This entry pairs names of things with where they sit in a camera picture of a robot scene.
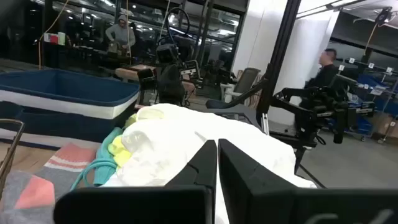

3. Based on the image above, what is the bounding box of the grey pink striped sock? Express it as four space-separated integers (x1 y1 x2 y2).
0 142 98 224

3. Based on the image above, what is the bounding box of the grey office chair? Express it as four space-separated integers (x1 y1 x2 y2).
220 67 262 104

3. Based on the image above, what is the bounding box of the yellow shirt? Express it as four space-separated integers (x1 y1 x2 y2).
107 107 165 169

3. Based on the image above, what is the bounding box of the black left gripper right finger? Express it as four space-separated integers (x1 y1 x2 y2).
218 138 398 224

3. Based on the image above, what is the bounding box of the black aluminium stand frame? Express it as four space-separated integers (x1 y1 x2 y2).
205 0 303 131

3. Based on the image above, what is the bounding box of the person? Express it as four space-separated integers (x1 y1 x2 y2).
306 48 340 91
104 14 137 57

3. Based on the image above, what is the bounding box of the wooden work table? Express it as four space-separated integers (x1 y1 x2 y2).
114 63 158 82

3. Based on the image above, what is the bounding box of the black ceiling cable reel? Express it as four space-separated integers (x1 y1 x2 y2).
374 6 393 27

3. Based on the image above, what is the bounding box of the white shirt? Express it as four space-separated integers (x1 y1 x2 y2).
101 102 318 224

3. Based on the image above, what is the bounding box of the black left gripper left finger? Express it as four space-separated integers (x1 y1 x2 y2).
53 139 218 224

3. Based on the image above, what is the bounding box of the teal garment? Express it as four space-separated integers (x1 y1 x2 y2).
70 126 127 191

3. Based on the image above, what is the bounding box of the copper wire basket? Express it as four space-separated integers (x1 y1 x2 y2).
0 118 26 200

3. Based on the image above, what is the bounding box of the yellow hanging cable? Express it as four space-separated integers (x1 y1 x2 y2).
37 0 71 70

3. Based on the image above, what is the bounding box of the navy white striped fabric bin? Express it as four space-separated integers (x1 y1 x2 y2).
0 68 141 149

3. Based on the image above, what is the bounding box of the metal shelving rack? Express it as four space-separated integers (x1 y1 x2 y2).
337 57 398 144

